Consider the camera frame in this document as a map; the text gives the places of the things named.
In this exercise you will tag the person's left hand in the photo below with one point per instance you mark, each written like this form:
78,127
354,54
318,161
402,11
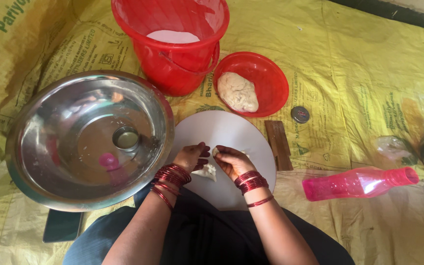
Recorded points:
189,156

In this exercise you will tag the person's right hand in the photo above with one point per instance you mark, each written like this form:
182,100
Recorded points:
232,162

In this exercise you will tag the person's left fingers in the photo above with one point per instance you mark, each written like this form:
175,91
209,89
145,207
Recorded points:
204,154

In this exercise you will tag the person's right fingers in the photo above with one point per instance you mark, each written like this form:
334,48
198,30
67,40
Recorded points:
222,156

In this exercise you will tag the small dough piece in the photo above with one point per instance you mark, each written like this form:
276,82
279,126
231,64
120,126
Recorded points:
215,151

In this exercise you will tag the round white rolling board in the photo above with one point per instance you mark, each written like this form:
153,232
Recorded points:
234,147

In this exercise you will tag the folded dough dumpling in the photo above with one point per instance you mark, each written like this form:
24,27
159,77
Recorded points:
206,172

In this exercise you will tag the red bangles on left wrist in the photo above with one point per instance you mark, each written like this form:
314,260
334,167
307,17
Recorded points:
171,180

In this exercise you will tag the red bangles on wrist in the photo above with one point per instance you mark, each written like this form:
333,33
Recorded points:
252,186
171,180

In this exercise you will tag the red bangles on right wrist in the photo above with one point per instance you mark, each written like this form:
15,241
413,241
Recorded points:
252,186

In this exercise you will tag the brown wooden block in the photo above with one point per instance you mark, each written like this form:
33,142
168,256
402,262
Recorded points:
278,144

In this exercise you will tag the dough lump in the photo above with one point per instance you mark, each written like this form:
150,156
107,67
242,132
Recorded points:
237,92

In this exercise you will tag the small steel cup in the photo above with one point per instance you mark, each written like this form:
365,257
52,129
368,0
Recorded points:
126,138

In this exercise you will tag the person's dark clothing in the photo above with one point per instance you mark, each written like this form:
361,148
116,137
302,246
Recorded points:
204,235

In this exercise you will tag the red plastic bowl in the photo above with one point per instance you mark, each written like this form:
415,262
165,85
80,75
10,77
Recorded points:
263,79

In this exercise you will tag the small round metal lid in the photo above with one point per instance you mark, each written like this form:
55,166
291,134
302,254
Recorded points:
300,114

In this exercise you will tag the red plastic bucket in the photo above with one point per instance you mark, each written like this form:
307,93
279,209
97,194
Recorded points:
175,48

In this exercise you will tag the large steel basin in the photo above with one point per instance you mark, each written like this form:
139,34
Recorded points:
87,140

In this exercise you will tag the white flour in bucket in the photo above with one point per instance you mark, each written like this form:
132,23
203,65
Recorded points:
173,36

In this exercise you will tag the pink plastic bottle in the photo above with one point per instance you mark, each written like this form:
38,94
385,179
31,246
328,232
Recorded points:
355,183

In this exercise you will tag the yellow printed sack mat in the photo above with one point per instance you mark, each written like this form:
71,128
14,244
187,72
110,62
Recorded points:
344,73

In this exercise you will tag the dark phone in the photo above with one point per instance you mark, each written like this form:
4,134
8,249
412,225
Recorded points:
62,225

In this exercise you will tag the clear plastic wrap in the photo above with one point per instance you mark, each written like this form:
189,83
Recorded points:
394,147

